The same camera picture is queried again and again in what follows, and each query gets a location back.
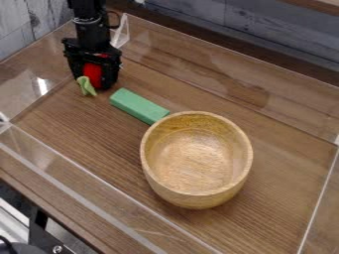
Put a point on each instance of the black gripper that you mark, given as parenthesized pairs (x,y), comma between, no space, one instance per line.
(91,48)

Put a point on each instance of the red plush strawberry toy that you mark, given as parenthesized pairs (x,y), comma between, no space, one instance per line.
(90,81)

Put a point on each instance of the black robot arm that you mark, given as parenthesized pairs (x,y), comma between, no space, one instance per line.
(87,9)

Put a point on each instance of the green rectangular block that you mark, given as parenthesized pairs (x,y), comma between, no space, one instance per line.
(137,106)

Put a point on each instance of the wooden bowl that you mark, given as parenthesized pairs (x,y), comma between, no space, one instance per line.
(197,156)

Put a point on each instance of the clear acrylic tray wall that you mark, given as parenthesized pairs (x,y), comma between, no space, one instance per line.
(70,147)

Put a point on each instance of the black metal table frame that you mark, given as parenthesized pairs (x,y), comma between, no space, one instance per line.
(41,237)

